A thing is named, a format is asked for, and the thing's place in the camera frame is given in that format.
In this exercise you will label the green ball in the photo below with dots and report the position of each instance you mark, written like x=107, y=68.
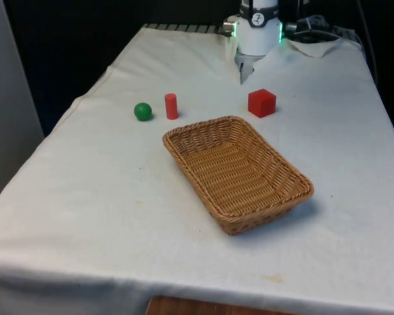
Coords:
x=142, y=111

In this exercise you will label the red cylinder block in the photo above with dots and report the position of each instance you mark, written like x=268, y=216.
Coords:
x=171, y=106

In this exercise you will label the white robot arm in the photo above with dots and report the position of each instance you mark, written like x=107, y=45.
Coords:
x=256, y=36

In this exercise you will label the wicker basket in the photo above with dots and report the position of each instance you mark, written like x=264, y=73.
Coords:
x=236, y=170

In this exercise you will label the red cube block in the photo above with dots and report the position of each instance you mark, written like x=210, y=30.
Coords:
x=261, y=103

